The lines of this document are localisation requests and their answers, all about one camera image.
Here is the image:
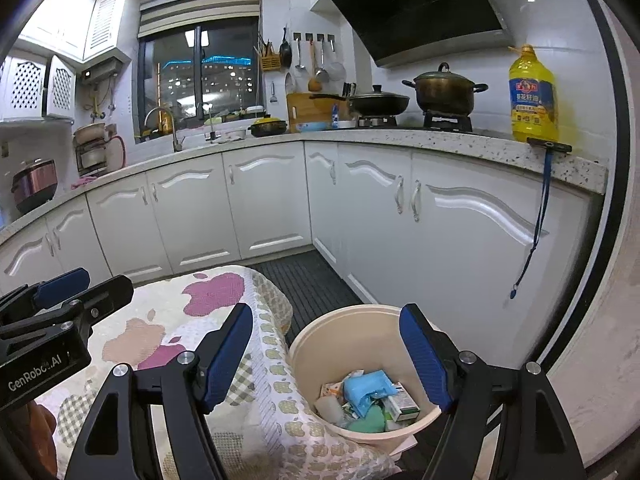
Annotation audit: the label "black wok with lid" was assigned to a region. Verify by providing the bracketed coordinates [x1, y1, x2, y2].
[308, 84, 412, 117]

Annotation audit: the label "white kitchen base cabinets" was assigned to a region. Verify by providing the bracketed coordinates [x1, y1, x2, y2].
[0, 137, 608, 366]

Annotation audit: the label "beige plastic bin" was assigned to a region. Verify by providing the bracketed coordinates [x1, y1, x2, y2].
[287, 304, 443, 445]

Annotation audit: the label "wooden cutting board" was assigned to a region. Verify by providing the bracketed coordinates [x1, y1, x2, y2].
[286, 91, 351, 133]

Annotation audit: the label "white green carton box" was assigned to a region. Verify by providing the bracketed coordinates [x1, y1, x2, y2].
[385, 382, 420, 423]

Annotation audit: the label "speckled stone countertop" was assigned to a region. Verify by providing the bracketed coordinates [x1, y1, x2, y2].
[0, 127, 611, 233]

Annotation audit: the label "brass cooking pot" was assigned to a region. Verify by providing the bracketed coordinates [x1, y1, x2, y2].
[401, 62, 489, 116]

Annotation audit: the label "metal sink faucet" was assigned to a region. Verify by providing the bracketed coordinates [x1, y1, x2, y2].
[144, 106, 185, 153]

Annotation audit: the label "wooden chopstick holder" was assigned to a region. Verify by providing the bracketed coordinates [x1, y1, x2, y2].
[257, 35, 281, 73]

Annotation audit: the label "white water heater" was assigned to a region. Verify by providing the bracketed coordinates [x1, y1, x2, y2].
[80, 56, 127, 86]

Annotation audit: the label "blue plastic packet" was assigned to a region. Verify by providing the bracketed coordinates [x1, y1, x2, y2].
[342, 370, 397, 413]

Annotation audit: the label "striped roller blind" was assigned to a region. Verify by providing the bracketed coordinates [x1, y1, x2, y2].
[138, 0, 263, 38]

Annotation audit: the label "black range hood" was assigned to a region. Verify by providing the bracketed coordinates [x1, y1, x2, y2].
[324, 0, 513, 68]

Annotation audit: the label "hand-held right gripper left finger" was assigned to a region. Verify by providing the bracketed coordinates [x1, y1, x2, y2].
[57, 302, 254, 480]

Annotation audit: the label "yellow cooking oil bottle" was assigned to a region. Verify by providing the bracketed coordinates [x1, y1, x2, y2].
[507, 44, 560, 143]

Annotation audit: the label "black pot with yellow lid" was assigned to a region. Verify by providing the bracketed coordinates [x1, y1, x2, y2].
[248, 116, 289, 138]

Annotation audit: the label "wooden spatula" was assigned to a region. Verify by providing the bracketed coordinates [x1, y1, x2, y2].
[307, 40, 322, 92]

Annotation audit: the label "pink cloth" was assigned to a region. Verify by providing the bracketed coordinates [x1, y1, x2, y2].
[70, 172, 108, 191]

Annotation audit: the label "white orange wrapper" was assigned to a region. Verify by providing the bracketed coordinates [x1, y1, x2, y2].
[320, 380, 351, 401]

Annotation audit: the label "stacked cream cooking pots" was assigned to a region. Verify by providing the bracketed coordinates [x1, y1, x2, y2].
[72, 122, 126, 176]

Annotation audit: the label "blue lanyard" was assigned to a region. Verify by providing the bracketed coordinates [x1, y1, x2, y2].
[509, 149, 556, 301]

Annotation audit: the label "apple print quilted blanket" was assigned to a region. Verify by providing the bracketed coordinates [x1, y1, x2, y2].
[30, 265, 401, 480]

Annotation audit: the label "black gas stove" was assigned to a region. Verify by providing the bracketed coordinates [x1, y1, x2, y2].
[356, 112, 473, 133]

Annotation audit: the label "kitchen window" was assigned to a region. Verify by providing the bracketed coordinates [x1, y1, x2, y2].
[137, 15, 262, 143]

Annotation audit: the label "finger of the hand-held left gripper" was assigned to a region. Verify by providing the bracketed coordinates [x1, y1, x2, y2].
[0, 267, 92, 325]
[0, 275, 135, 340]

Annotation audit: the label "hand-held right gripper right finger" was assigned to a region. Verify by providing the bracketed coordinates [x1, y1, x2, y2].
[398, 302, 588, 480]

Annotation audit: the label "pink metal rice cooker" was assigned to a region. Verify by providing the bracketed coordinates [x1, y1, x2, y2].
[11, 158, 58, 215]

